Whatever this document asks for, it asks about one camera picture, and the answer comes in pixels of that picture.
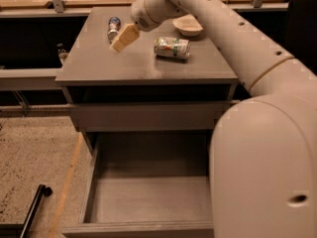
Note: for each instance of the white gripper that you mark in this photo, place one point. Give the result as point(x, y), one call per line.
point(141, 13)

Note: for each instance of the blue silver redbull can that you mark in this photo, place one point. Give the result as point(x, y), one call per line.
point(114, 26)

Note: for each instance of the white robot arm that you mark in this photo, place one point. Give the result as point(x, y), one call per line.
point(263, 153)

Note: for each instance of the grey drawer cabinet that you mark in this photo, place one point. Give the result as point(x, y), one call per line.
point(93, 74)

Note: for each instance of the closed grey top drawer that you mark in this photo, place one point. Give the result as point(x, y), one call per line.
point(123, 117)

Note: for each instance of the open grey middle drawer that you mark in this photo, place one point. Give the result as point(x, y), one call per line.
point(147, 185)

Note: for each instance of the small bottle behind cabinet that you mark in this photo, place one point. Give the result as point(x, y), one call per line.
point(62, 53)

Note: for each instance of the black office chair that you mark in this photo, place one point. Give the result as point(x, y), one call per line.
point(301, 31)

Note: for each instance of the black metal cart leg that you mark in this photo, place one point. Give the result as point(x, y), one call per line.
point(22, 230)

